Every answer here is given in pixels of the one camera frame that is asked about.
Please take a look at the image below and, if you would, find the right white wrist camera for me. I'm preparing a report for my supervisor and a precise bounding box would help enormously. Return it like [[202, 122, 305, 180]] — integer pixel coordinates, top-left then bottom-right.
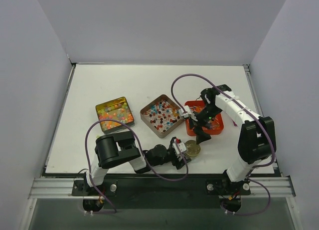
[[178, 106, 197, 121]]

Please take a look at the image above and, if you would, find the gold jar lid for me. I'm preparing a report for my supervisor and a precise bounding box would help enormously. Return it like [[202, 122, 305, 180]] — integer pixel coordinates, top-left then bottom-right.
[[185, 140, 201, 157]]

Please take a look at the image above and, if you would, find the gold tin with star candies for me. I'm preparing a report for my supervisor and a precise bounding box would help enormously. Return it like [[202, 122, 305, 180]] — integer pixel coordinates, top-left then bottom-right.
[[95, 96, 135, 134]]

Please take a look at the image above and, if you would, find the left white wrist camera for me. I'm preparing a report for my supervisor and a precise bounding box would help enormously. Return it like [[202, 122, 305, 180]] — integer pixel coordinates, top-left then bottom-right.
[[172, 138, 187, 155]]

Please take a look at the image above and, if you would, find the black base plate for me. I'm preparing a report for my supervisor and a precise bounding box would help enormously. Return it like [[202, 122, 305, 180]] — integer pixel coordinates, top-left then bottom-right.
[[71, 174, 251, 212]]

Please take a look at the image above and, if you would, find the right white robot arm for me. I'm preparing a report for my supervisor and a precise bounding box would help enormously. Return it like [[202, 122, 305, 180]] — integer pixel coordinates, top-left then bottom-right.
[[188, 84, 276, 194]]

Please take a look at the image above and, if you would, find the orange tray with lollipops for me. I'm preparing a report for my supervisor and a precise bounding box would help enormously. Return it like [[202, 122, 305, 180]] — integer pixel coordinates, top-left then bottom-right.
[[185, 100, 224, 137]]

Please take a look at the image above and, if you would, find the beige tin with lollipops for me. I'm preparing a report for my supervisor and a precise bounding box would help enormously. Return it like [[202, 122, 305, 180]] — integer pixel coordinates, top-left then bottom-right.
[[140, 94, 184, 138]]

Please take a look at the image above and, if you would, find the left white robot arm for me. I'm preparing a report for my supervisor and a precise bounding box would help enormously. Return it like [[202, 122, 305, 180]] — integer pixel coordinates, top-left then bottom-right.
[[83, 131, 191, 196]]

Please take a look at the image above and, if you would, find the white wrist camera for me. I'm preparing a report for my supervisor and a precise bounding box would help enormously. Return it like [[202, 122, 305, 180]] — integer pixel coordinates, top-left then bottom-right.
[[178, 106, 197, 121], [172, 138, 187, 155]]

